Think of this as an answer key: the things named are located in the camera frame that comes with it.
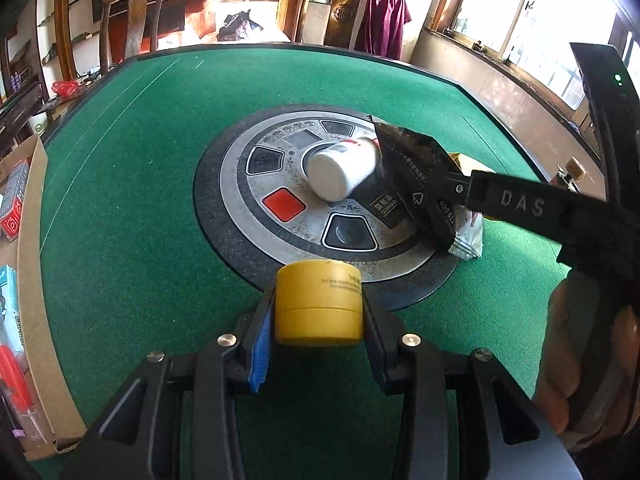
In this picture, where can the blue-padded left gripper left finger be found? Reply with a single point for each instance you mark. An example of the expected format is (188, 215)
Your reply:
(138, 433)

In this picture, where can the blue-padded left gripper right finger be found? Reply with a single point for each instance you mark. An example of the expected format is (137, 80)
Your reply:
(460, 410)

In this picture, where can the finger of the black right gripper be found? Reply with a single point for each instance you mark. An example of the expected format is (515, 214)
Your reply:
(543, 209)

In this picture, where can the shallow cardboard tray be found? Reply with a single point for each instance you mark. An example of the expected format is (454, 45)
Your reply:
(56, 412)

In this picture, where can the black foil sachet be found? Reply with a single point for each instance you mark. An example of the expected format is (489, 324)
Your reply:
(427, 180)

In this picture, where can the red pen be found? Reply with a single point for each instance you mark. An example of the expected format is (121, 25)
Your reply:
(19, 393)

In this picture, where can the yellow round jar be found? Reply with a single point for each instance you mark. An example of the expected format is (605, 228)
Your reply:
(318, 303)

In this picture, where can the small white cup jar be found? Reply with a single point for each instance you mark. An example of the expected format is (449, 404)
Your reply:
(334, 172)

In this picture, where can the silver red tall box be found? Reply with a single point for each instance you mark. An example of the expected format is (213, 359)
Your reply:
(13, 199)

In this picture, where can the yellow snack packet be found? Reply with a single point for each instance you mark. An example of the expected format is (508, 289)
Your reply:
(467, 164)

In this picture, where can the white tissue packet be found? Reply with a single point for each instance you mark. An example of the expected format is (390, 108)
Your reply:
(11, 329)

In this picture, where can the person's right hand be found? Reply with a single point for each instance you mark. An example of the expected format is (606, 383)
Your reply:
(588, 380)

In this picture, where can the dark perfume bottle gold cap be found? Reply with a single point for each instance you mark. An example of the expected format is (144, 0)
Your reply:
(569, 175)

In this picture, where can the maroon cloth on chair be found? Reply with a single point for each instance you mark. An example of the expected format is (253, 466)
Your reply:
(382, 28)

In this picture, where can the wooden chair right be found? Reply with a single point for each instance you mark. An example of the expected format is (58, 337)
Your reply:
(340, 26)

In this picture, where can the wooden chair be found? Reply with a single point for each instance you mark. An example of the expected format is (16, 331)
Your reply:
(137, 13)
(340, 26)

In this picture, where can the wooden chair left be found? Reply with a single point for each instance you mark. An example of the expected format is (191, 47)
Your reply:
(137, 13)

